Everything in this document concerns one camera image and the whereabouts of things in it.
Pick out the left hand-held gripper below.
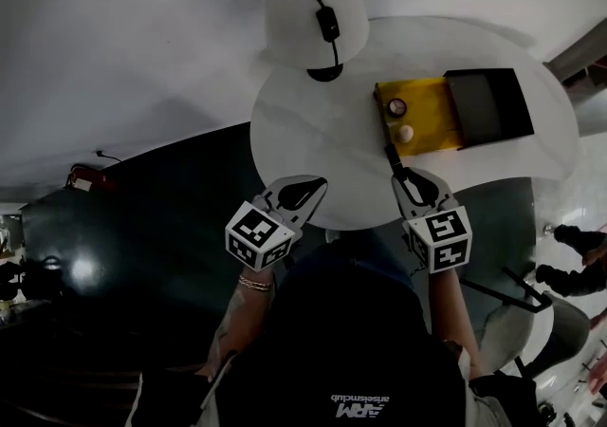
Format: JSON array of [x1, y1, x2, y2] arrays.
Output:
[[225, 174, 329, 273]]

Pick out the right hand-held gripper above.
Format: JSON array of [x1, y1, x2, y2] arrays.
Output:
[[390, 167, 474, 275]]

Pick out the small black stick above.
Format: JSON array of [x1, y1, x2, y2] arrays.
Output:
[[383, 143, 409, 179]]

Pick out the yellow box tray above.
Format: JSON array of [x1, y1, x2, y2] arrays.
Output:
[[373, 76, 464, 158]]

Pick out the black box lid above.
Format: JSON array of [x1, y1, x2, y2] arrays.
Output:
[[443, 67, 536, 152]]

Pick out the person's left forearm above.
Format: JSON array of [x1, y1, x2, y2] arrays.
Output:
[[206, 268, 276, 377]]

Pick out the person's right forearm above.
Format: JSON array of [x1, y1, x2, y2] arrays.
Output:
[[429, 270, 483, 379]]

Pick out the white round table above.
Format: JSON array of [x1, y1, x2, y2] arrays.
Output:
[[249, 15, 580, 232]]

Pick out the person's legs in jeans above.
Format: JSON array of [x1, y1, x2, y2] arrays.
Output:
[[326, 228, 414, 284]]

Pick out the grey chair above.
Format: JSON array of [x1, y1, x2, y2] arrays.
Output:
[[462, 266, 592, 379]]

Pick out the white table lamp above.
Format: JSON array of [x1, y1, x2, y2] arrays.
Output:
[[262, 0, 370, 84]]

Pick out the red fire extinguisher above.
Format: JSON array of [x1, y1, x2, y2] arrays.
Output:
[[65, 163, 120, 194]]

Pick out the gold chain bracelet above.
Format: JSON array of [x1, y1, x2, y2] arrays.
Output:
[[237, 274, 275, 293]]

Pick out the black lamp cable with switch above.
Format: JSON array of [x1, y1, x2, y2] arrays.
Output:
[[297, 0, 342, 68]]

